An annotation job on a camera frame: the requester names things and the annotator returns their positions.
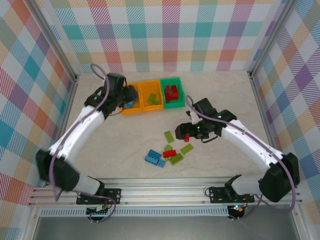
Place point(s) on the wide aluminium base rail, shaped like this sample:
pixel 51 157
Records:
pixel 162 192

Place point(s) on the red lego brick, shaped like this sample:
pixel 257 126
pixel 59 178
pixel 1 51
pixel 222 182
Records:
pixel 175 97
pixel 187 138
pixel 175 89
pixel 167 93
pixel 170 153

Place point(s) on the green plastic bin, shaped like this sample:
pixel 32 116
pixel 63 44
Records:
pixel 175 105

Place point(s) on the large blue lego brick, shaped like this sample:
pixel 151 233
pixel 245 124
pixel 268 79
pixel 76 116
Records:
pixel 153 157

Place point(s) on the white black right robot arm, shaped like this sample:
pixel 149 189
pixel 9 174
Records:
pixel 250 142

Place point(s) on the aluminium frame post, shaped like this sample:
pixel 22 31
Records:
pixel 56 37
pixel 270 37

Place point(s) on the green lego brick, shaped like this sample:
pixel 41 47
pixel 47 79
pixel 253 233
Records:
pixel 168 148
pixel 151 98
pixel 157 102
pixel 169 136

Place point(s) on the flat green lego plate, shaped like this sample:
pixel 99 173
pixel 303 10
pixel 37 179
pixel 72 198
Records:
pixel 187 149
pixel 176 159

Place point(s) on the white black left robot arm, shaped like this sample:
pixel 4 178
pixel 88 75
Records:
pixel 75 135

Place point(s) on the aluminium frame leg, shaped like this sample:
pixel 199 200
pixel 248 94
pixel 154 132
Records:
pixel 31 225
pixel 300 230

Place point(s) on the aluminium side rail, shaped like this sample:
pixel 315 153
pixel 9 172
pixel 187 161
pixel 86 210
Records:
pixel 259 100
pixel 70 97

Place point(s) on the small blue lego brick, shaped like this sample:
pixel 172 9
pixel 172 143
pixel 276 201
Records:
pixel 161 163

